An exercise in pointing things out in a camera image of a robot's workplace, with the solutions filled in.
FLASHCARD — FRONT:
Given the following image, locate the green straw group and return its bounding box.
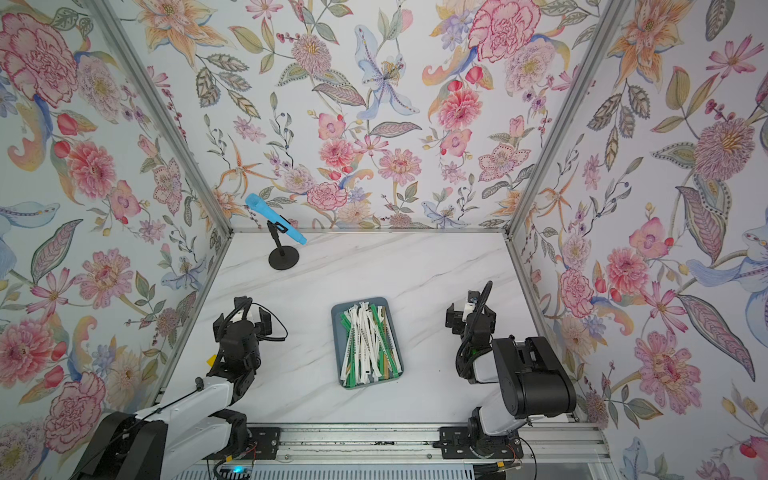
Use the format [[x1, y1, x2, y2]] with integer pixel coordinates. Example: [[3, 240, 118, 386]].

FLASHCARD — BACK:
[[340, 314, 358, 388], [371, 305, 399, 378]]

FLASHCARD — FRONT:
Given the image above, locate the blue-grey storage tray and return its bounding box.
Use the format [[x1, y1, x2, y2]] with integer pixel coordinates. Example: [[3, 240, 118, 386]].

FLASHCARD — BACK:
[[331, 297, 404, 390]]

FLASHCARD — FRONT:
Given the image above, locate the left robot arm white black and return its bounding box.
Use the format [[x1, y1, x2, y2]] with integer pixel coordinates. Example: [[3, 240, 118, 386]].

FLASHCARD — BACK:
[[71, 296, 278, 479]]

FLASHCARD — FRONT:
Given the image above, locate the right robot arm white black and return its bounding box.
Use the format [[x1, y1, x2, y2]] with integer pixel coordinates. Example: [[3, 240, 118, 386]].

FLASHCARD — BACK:
[[434, 283, 577, 460]]

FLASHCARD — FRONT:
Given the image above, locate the black round microphone stand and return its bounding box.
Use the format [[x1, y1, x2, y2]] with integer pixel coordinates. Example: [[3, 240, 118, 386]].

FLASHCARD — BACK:
[[267, 221, 300, 271]]

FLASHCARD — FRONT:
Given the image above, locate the blue microphone on stand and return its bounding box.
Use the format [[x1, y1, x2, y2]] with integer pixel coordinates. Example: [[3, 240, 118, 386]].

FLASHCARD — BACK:
[[245, 194, 307, 245]]

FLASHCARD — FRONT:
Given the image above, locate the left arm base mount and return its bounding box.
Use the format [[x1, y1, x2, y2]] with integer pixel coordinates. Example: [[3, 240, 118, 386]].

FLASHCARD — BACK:
[[205, 426, 282, 461]]

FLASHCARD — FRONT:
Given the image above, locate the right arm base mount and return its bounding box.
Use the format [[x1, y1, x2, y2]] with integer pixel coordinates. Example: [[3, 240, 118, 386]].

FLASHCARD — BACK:
[[432, 426, 524, 461]]

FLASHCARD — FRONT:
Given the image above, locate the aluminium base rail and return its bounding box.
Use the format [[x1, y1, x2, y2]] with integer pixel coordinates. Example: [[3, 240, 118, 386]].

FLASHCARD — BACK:
[[240, 418, 610, 464]]

